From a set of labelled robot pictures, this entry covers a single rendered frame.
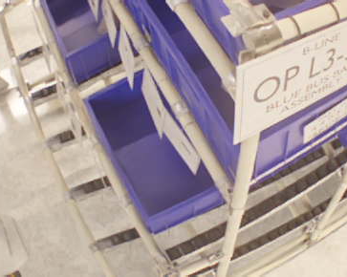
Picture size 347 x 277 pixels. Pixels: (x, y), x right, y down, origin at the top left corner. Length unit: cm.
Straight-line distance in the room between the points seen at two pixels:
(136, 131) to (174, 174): 15
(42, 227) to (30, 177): 23
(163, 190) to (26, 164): 102
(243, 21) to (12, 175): 189
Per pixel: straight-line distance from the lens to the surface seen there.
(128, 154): 177
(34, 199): 257
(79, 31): 199
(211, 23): 106
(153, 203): 171
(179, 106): 145
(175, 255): 167
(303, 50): 90
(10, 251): 150
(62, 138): 213
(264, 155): 130
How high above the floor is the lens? 233
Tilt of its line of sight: 63 degrees down
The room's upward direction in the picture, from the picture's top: 2 degrees counter-clockwise
